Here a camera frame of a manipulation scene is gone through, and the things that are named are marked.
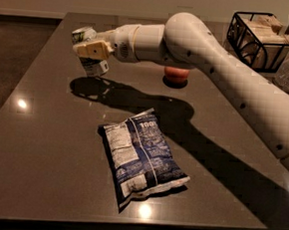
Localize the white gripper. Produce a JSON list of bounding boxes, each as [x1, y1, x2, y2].
[[73, 24, 140, 63]]

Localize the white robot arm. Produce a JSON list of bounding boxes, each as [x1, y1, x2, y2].
[[73, 12, 289, 170]]

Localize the red apple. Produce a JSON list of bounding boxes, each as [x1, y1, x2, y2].
[[163, 67, 189, 85]]

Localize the blue chip bag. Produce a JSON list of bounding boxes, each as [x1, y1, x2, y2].
[[99, 109, 190, 210]]

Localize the napkins in basket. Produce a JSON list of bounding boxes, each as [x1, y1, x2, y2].
[[239, 14, 289, 71]]

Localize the black wire basket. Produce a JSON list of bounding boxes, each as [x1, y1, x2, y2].
[[226, 11, 289, 73]]

